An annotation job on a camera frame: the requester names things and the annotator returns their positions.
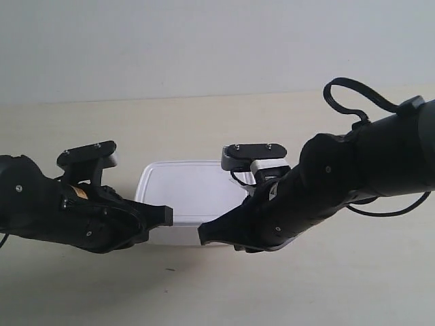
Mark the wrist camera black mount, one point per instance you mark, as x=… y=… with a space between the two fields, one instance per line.
x=86 y=163
x=263 y=161

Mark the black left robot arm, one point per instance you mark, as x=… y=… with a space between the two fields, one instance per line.
x=73 y=209

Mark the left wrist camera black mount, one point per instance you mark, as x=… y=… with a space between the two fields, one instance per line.
x=86 y=163

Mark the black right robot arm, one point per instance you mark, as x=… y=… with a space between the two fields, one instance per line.
x=390 y=157

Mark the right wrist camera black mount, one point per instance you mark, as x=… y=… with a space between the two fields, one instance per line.
x=263 y=161

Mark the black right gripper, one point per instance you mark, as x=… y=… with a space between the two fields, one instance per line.
x=315 y=189

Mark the white lidded plastic container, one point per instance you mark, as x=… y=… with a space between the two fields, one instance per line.
x=198 y=191

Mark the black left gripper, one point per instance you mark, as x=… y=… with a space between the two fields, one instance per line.
x=36 y=207

